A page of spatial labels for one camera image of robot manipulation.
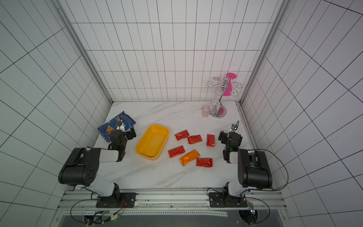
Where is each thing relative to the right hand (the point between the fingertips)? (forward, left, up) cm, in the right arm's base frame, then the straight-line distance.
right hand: (225, 130), depth 95 cm
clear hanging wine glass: (+14, +7, +10) cm, 19 cm away
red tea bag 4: (-15, +33, -4) cm, 36 cm away
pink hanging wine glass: (+33, -3, +21) cm, 39 cm away
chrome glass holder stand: (+22, 0, -6) cm, 23 cm away
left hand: (-4, +68, +2) cm, 69 cm away
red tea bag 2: (-5, +21, -5) cm, 22 cm away
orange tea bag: (-20, +25, -3) cm, 32 cm away
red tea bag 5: (-21, +15, -5) cm, 26 cm away
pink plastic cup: (+19, +13, -2) cm, 23 cm away
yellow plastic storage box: (-9, +50, -4) cm, 52 cm away
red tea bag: (-3, +30, -4) cm, 30 cm away
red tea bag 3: (-6, +10, -4) cm, 12 cm away
